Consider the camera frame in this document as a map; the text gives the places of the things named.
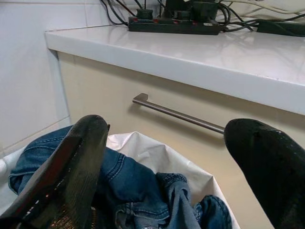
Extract black power strip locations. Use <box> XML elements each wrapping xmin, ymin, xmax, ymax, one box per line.
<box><xmin>128</xmin><ymin>16</ymin><xmax>226</xmax><ymax>36</ymax></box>

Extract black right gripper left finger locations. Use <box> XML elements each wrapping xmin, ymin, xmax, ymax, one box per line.
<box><xmin>0</xmin><ymin>114</ymin><xmax>111</xmax><ymax>229</ymax></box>

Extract white countertop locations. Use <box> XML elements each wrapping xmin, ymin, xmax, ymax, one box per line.
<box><xmin>44</xmin><ymin>16</ymin><xmax>305</xmax><ymax>116</ymax></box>

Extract cream cabinet drawer front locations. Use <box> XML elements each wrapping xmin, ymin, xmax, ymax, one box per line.
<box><xmin>56</xmin><ymin>50</ymin><xmax>305</xmax><ymax>229</ymax></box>

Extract silver bar drawer handle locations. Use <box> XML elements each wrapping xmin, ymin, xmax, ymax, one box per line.
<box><xmin>132</xmin><ymin>93</ymin><xmax>226</xmax><ymax>134</ymax></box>

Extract white laundry basket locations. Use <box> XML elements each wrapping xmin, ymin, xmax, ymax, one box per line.
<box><xmin>0</xmin><ymin>131</ymin><xmax>274</xmax><ymax>229</ymax></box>

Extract blue denim jeans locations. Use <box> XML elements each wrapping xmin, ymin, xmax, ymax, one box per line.
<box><xmin>8</xmin><ymin>125</ymin><xmax>233</xmax><ymax>229</ymax></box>

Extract black plug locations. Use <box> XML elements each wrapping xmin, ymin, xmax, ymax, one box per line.
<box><xmin>135</xmin><ymin>8</ymin><xmax>153</xmax><ymax>20</ymax></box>

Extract black power brick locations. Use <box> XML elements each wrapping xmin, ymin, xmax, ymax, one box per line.
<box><xmin>256</xmin><ymin>19</ymin><xmax>305</xmax><ymax>38</ymax></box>

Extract black power adapter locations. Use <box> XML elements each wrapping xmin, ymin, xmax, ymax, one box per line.
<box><xmin>164</xmin><ymin>0</ymin><xmax>219</xmax><ymax>21</ymax></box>

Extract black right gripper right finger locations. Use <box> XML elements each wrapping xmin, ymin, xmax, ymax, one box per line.
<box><xmin>224</xmin><ymin>118</ymin><xmax>305</xmax><ymax>229</ymax></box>

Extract white cable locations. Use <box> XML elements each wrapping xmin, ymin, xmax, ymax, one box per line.
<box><xmin>221</xmin><ymin>0</ymin><xmax>305</xmax><ymax>19</ymax></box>

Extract black cable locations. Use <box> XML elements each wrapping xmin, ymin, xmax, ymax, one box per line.
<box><xmin>100</xmin><ymin>0</ymin><xmax>131</xmax><ymax>25</ymax></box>

